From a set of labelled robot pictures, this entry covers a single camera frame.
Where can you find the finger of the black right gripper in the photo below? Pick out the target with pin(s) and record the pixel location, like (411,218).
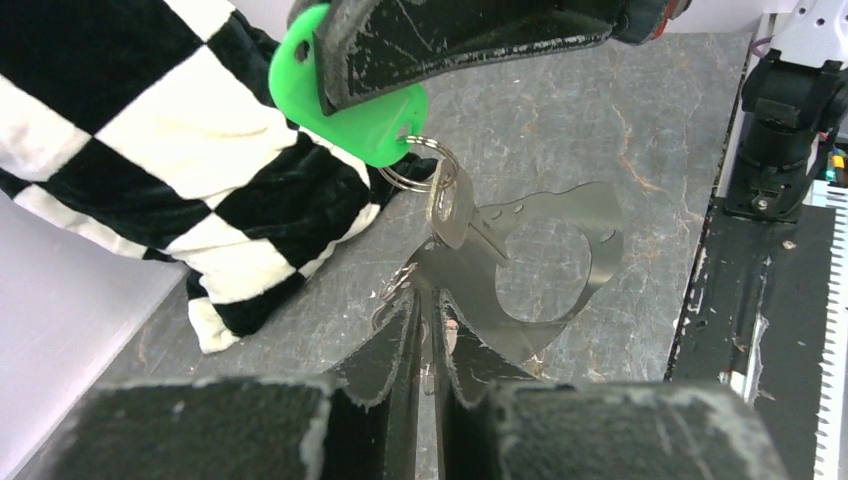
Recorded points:
(366,49)

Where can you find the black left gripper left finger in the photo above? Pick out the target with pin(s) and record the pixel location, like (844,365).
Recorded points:
(372,427)

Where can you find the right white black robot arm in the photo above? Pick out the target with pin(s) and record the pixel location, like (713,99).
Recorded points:
(796,90)

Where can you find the black white checkered pillow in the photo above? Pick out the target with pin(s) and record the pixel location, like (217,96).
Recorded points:
(147,127)

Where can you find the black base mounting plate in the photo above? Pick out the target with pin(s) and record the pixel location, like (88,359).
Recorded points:
(756,318)

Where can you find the green key tag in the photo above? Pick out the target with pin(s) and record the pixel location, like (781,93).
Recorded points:
(370,131)

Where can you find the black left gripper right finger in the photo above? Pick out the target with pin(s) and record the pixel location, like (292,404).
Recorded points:
(466,370)

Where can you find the silver key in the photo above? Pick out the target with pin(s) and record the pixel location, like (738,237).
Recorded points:
(454,217)

